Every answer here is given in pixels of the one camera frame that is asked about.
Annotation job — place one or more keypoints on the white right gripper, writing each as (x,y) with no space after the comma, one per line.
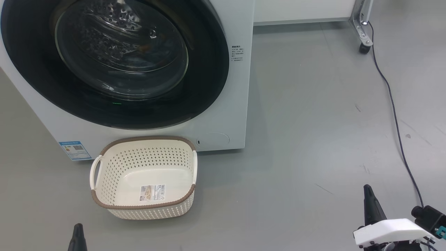
(390,232)

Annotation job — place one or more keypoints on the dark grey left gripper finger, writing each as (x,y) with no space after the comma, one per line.
(78,240)

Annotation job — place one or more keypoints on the white front-load washing machine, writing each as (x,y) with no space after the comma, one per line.
(237,104)

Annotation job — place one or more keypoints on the black washing machine door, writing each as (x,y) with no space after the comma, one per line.
(31,69)

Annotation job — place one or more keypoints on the blue white energy label sticker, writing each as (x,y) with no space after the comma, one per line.
(75,150)

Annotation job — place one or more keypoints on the grey wheeled stand leg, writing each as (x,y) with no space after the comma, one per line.
(362,24)

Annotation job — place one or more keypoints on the white laundry basket brown rim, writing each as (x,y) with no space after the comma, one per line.
(146,167)

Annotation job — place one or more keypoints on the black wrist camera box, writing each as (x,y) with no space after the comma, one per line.
(430,218)

